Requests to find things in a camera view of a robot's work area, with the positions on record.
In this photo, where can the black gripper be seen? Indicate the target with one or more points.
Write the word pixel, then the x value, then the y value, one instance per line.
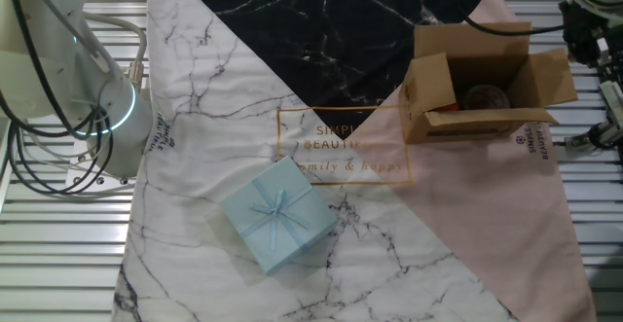
pixel 581 30

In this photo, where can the brown cardboard box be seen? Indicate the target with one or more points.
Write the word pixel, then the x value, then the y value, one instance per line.
pixel 477 40

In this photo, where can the light blue gift box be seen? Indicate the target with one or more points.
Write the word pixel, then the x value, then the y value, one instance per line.
pixel 277 215

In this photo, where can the black keyboard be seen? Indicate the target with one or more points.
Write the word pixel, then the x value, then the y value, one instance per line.
pixel 617 75

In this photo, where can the small orange basketball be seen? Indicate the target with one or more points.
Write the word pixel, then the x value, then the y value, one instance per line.
pixel 450 108

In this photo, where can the marble pattern tablecloth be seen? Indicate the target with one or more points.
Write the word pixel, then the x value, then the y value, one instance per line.
pixel 219 118

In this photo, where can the small silver camera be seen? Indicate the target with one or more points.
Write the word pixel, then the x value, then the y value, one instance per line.
pixel 614 99

